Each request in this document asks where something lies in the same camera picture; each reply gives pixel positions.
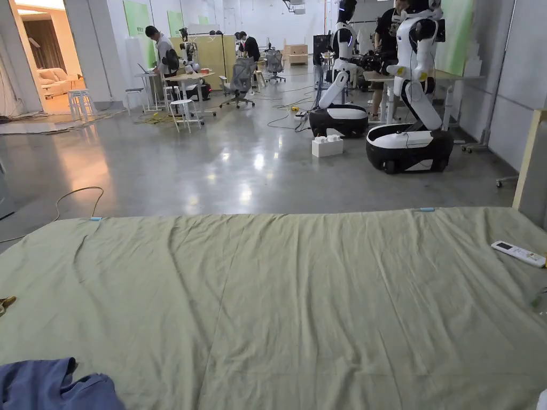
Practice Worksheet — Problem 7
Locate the white table with laptop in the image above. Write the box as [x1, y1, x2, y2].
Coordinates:
[134, 63, 165, 114]

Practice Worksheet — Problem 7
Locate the yellow cable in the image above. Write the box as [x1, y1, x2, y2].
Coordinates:
[0, 186, 105, 244]

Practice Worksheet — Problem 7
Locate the white and black wheeled robot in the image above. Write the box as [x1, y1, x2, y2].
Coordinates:
[308, 0, 369, 138]
[365, 0, 455, 175]

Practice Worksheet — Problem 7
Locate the white remote control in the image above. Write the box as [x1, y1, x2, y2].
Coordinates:
[491, 241, 547, 269]

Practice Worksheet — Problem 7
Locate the wooden crate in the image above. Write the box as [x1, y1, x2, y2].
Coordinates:
[284, 44, 308, 67]

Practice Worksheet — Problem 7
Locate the white block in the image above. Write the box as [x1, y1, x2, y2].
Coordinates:
[311, 134, 345, 159]

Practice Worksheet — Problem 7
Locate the white round stool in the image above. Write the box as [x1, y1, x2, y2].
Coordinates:
[124, 87, 146, 116]
[169, 99, 202, 133]

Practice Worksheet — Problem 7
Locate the blue garment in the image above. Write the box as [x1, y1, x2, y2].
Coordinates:
[0, 357, 126, 410]

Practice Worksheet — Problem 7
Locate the beige sofa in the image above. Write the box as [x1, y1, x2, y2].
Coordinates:
[37, 67, 84, 101]

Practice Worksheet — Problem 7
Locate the grey mesh office chair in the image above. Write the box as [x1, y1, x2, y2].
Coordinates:
[218, 57, 257, 109]
[264, 50, 287, 84]

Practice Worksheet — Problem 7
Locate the bed with pale green sheet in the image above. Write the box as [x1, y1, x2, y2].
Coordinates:
[0, 207, 547, 410]

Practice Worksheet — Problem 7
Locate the wooden desk with small robot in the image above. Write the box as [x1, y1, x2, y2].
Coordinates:
[164, 28, 217, 117]

